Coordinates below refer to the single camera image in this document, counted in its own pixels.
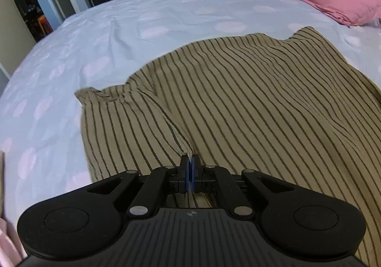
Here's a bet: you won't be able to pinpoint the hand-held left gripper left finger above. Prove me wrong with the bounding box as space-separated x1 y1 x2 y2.
86 155 190 220

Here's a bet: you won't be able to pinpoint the orange stool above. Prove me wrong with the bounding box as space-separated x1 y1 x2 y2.
37 15 53 34

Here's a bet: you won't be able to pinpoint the cream room door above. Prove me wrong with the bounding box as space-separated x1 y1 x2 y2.
0 0 38 80

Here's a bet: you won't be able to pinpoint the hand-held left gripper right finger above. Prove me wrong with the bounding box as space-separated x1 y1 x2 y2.
189 155 294 220

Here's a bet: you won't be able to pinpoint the tan striped pants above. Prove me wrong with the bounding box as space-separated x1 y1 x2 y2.
74 26 381 267

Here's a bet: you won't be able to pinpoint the pale pink garment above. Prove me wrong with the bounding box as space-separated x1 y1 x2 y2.
0 216 27 260

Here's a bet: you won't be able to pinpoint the bed with polka dot sheet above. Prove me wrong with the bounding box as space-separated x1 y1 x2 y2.
0 0 381 256

